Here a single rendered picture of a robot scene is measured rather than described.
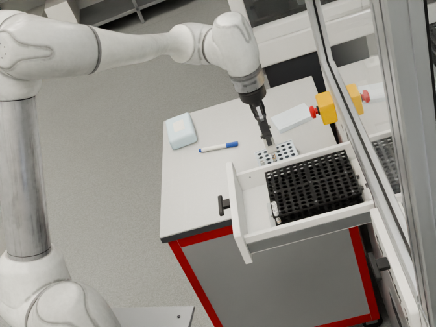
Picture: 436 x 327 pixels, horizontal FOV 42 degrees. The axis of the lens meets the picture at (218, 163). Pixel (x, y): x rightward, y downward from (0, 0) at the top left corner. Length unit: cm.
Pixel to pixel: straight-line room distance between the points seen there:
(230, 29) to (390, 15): 85
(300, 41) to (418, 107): 147
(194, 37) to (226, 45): 12
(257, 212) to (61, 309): 58
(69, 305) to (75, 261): 178
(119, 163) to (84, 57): 238
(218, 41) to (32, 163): 55
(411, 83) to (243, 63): 84
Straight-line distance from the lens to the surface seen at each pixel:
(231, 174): 154
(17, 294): 141
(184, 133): 200
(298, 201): 144
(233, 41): 147
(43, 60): 111
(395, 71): 68
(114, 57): 121
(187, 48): 155
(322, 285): 197
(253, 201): 158
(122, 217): 311
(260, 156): 178
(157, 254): 280
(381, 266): 125
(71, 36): 114
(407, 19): 66
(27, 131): 130
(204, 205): 175
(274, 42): 215
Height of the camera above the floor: 189
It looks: 37 degrees down
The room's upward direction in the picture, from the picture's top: 23 degrees counter-clockwise
